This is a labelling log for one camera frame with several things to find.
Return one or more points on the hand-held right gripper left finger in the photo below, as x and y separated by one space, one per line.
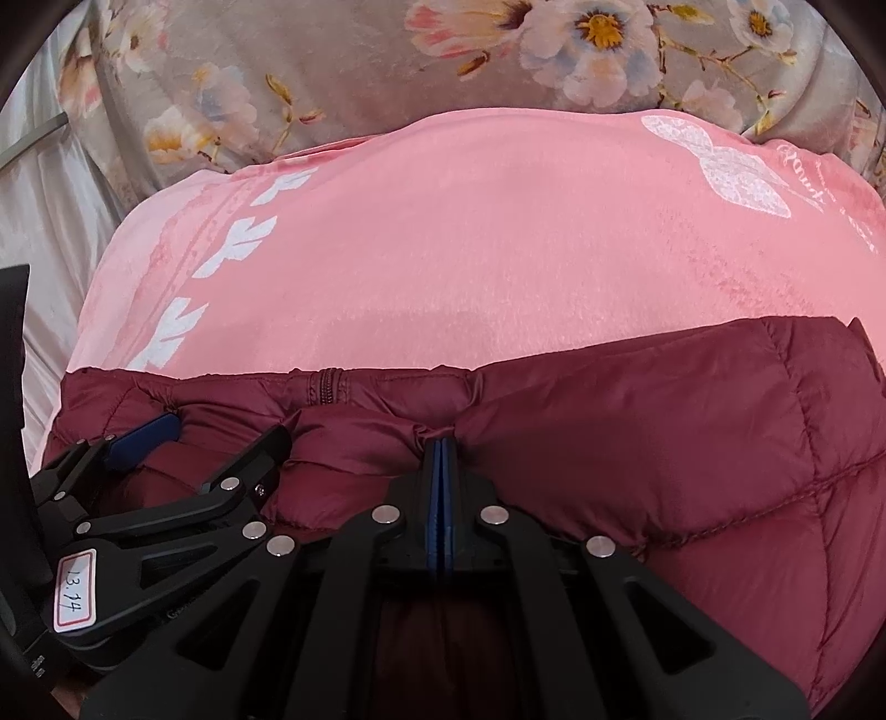
346 588

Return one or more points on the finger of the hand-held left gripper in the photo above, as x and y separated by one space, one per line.
235 478
142 437

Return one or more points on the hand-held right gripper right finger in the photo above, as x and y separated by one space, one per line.
547 588

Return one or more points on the maroon puffer jacket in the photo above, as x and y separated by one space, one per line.
623 429

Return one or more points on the white satin cloth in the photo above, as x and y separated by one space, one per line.
48 221

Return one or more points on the grey metal rod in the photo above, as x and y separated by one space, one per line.
41 135

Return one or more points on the pink fleece blanket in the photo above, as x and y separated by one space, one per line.
484 242

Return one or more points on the grey floral blanket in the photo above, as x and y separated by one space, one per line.
360 62

